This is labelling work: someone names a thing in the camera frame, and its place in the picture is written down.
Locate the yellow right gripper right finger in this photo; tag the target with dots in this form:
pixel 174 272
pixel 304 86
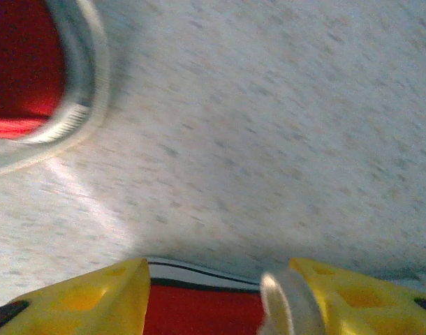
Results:
pixel 366 303

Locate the red canvas sneaker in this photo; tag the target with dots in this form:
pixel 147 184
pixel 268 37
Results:
pixel 21 70
pixel 199 310

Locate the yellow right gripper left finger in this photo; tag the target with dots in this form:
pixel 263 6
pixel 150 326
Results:
pixel 77 307

